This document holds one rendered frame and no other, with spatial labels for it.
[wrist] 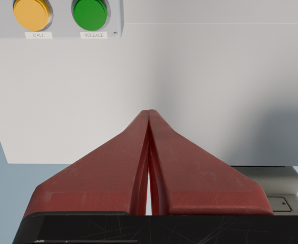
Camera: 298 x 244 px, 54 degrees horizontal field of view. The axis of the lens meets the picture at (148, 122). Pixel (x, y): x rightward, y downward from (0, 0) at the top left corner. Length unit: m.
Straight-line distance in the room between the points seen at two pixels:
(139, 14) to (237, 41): 0.17
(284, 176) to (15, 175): 1.63
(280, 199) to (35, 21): 0.70
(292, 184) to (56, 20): 0.69
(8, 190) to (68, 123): 1.62
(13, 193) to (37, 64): 1.71
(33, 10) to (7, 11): 0.04
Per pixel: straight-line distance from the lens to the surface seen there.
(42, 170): 1.97
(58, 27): 0.40
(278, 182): 0.85
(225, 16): 0.50
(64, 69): 0.54
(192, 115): 0.57
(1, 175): 2.10
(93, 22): 0.38
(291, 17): 0.54
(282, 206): 0.83
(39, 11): 0.39
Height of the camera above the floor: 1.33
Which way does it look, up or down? 55 degrees down
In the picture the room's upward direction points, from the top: 180 degrees clockwise
